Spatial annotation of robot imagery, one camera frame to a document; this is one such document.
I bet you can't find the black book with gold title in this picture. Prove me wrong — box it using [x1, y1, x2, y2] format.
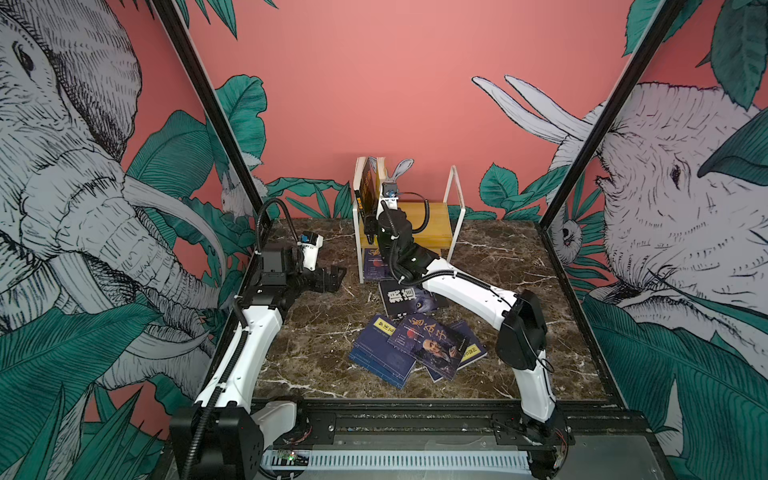
[353, 157, 378, 218]

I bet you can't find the purple portrait cover book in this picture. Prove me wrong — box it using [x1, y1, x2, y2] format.
[388, 313, 470, 380]

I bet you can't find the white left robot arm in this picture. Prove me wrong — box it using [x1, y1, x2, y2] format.
[170, 232, 346, 479]

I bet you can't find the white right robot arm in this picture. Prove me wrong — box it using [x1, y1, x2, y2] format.
[377, 203, 568, 445]

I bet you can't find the purple book on lower shelf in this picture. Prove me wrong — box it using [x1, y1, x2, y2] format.
[363, 248, 393, 282]

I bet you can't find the dark wolf eye book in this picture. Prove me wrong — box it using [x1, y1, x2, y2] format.
[378, 280, 449, 319]

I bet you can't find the white wooden book rack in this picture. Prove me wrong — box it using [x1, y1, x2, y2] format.
[350, 156, 467, 285]

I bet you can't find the blue book yellow label left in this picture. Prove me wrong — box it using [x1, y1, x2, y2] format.
[348, 315, 416, 389]

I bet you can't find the blue book yellow label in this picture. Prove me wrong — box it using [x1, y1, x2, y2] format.
[417, 321, 487, 382]
[348, 315, 416, 389]

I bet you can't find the blue book yellow label right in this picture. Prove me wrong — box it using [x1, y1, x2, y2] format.
[417, 321, 487, 382]

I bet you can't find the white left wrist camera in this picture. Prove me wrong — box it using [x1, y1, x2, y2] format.
[298, 231, 324, 271]

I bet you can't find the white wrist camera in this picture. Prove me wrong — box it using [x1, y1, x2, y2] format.
[298, 231, 324, 271]
[380, 181, 400, 210]

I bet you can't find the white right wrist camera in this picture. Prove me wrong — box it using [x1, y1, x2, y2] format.
[380, 181, 400, 210]

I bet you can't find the white slotted cable duct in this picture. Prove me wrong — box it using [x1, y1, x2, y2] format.
[261, 450, 531, 475]

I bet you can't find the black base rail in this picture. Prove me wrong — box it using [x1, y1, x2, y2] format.
[298, 399, 650, 448]

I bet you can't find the black corner frame post left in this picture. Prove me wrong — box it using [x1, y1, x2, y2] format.
[151, 0, 263, 211]

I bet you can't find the black corner frame post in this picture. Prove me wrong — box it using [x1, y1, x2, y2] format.
[151, 0, 263, 211]
[538, 0, 686, 230]

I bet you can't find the black corner frame post right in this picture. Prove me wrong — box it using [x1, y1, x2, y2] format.
[538, 0, 686, 230]

